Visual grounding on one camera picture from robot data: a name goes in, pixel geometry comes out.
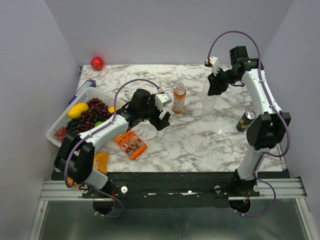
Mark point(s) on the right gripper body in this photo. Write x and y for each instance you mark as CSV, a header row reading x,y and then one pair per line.
x,y
228,74

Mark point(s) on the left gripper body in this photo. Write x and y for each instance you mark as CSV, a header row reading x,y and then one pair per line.
x,y
152,113

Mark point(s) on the clear bottle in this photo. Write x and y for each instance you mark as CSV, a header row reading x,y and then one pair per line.
x,y
208,102

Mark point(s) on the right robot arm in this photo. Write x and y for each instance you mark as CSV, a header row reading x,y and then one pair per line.
x,y
271,123

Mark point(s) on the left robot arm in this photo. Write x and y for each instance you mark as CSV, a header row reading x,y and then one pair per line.
x,y
131,111

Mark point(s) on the orange juice bottle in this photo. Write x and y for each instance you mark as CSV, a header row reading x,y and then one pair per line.
x,y
179,96

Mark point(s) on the orange snack box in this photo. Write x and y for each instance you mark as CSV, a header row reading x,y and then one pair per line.
x,y
131,144

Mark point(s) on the yellow lemon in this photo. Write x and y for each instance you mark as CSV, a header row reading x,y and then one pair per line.
x,y
111,109

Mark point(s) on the black can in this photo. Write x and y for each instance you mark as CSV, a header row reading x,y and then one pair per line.
x,y
246,120

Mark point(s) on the green toy fruit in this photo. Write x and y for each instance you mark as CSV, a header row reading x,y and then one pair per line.
x,y
98,123

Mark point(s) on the dark purple grape bunch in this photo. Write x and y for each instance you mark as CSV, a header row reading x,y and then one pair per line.
x,y
98,111

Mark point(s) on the white plastic basket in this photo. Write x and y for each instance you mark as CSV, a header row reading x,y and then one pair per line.
x,y
60,122

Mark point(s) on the purple white box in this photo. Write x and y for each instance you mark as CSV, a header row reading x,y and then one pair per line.
x,y
87,84

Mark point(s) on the yellow snack bag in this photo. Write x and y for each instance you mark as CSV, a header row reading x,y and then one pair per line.
x,y
100,162

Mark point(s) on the red apple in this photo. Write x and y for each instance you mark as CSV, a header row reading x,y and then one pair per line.
x,y
97,63

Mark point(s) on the yellow mango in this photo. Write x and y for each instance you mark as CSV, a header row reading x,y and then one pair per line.
x,y
75,112

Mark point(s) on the black blue grape bunch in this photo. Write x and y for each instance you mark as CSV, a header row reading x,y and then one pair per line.
x,y
73,125

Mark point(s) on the light red grape bunch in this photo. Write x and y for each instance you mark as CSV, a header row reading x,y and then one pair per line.
x,y
61,133

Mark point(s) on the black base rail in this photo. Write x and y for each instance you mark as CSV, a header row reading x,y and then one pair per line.
x,y
140,190

